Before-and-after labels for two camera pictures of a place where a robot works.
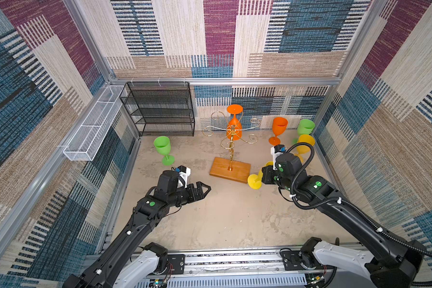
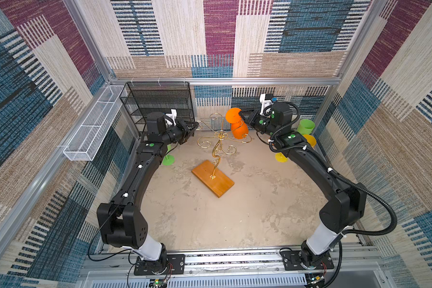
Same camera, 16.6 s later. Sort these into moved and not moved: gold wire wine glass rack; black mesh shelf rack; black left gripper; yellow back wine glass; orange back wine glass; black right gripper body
Moved: black left gripper; gold wire wine glass rack; black right gripper body; yellow back wine glass
Not moved: black mesh shelf rack; orange back wine glass
